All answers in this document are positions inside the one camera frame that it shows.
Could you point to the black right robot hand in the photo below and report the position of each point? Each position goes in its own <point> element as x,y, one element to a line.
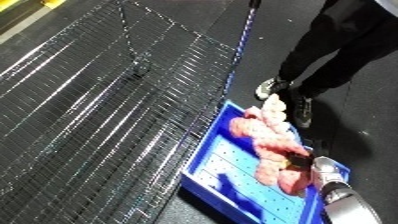
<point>299,161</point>

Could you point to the pink red plush toy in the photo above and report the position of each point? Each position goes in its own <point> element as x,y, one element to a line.
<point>272,140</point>

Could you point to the pale right robot arm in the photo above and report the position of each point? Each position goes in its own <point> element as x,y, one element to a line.
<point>349,203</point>

